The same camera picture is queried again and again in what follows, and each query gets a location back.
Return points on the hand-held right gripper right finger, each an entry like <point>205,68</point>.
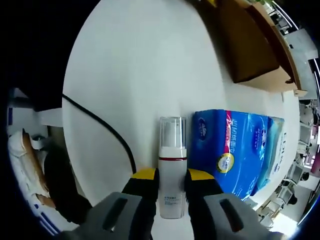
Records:
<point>252,225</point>

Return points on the white and brown seat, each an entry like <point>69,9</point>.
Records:
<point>22,162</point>

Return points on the frosted partition panel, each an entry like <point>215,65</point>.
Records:
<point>300,62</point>

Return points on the blue tissue pack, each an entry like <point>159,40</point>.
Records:
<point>272,150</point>
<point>220,150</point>

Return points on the person's black trouser leg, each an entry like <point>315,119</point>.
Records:
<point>65,190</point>

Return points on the row of white office chairs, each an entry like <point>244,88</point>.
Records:
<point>295,175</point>

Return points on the white pump bottle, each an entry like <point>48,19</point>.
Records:
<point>172,180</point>

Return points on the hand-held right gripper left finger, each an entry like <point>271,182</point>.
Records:
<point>95,222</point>

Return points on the brown cardboard shoe box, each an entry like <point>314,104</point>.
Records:
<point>250,50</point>

